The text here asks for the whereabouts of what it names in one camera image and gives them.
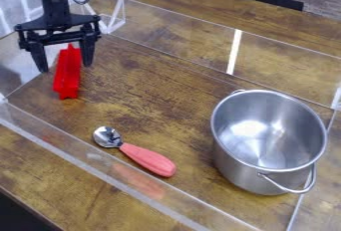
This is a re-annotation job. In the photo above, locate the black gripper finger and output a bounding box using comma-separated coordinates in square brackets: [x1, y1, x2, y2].
[28, 42, 49, 73]
[79, 36, 96, 67]

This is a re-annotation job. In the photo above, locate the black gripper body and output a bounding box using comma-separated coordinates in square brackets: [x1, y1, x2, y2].
[14, 0, 100, 50]

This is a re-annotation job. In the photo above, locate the red star-shaped block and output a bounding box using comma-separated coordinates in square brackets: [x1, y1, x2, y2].
[53, 44, 81, 100]

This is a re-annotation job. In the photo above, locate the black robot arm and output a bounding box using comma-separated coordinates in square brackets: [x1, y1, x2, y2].
[14, 0, 101, 73]

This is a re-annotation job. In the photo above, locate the silver metal pot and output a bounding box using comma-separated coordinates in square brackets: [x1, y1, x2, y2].
[210, 90, 327, 195]

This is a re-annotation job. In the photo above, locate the spoon with pink handle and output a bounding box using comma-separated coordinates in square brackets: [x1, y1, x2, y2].
[93, 126, 175, 177]

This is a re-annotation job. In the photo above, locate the clear acrylic enclosure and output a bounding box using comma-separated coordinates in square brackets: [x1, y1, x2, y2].
[0, 0, 341, 231]

